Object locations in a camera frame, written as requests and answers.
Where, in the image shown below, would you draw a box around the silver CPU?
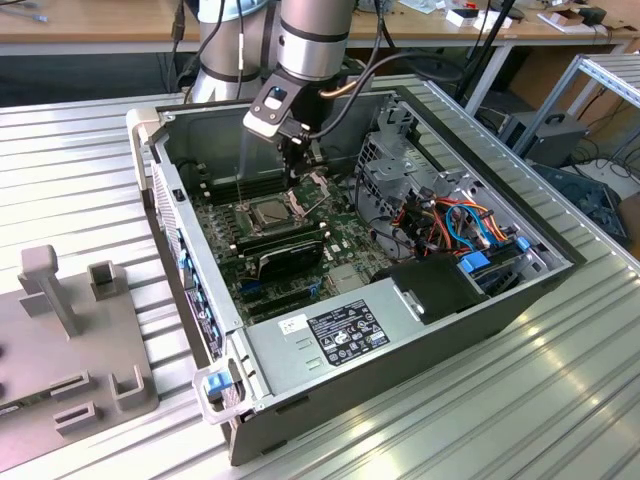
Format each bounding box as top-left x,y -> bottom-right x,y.
248,201 -> 293,233

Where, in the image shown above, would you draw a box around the CPU socket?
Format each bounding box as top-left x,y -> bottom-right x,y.
239,194 -> 307,239

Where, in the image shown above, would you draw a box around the green motherboard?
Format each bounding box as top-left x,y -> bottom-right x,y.
188,167 -> 381,325

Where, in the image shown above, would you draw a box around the silver disk bay cage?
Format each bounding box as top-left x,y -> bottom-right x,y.
355,97 -> 484,236

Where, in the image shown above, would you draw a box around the silver chipset heatsink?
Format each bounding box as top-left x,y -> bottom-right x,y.
327,264 -> 365,295

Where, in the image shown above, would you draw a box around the black expansion slot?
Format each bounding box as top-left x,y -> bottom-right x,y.
248,299 -> 307,322
244,287 -> 312,307

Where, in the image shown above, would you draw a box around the black office chair base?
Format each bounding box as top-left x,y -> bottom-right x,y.
392,47 -> 452,76

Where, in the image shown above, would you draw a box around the black plastic air shroud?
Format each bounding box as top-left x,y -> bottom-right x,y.
372,252 -> 492,327

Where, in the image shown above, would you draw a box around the silver power supply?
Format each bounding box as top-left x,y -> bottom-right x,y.
242,277 -> 427,399

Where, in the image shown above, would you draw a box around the loose white papers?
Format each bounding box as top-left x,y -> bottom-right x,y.
397,0 -> 447,15

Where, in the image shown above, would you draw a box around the blue disk carrier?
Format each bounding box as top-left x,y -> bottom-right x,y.
457,237 -> 532,297

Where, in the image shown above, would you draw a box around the black tripod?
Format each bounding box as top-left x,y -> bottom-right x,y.
452,0 -> 519,101

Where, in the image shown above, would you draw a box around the blue case latch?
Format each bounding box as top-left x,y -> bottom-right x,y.
206,372 -> 237,402

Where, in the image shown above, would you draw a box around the grey PC case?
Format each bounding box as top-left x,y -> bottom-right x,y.
124,84 -> 589,469

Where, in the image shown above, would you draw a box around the brown cardboard box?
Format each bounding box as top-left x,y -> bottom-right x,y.
507,47 -> 632,134

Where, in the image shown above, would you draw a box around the long wooden desk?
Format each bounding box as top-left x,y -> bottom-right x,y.
0,0 -> 640,57

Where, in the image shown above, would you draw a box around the dark teal plastic bin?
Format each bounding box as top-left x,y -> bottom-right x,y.
527,160 -> 629,247

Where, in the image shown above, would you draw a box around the pale open cardboard box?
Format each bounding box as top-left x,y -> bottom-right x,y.
537,5 -> 585,34

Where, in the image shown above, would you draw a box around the grey parts rack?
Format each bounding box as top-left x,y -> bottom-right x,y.
0,243 -> 162,474

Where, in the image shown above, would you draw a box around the green RAM stick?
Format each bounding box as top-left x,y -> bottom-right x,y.
0,392 -> 56,417

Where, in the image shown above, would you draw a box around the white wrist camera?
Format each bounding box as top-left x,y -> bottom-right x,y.
242,82 -> 309,139

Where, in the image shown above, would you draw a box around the black looped cable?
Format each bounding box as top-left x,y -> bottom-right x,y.
175,158 -> 207,181

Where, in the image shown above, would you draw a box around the coloured power wire bundle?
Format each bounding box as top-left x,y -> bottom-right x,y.
393,197 -> 451,259

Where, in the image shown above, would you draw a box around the blue flat data wire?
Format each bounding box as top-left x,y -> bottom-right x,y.
444,202 -> 490,251

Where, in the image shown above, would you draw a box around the black cable with inline plug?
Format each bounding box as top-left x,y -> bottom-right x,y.
163,0 -> 188,97

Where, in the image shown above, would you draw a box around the orange data wire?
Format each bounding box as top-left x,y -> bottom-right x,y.
430,197 -> 507,241

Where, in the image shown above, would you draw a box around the dark grey box with handle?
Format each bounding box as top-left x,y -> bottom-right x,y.
498,110 -> 591,169

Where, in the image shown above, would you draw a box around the aluminium profile frame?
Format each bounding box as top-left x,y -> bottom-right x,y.
512,52 -> 640,157

